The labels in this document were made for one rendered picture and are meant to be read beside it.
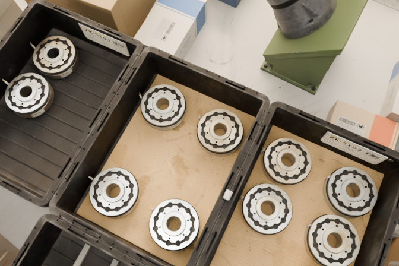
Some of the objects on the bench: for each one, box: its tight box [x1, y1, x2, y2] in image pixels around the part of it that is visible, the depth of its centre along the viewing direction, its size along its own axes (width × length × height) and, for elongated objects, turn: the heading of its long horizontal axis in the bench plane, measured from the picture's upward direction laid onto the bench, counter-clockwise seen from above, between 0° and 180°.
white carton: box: [134, 0, 207, 59], centre depth 108 cm, size 20×12×9 cm, turn 153°
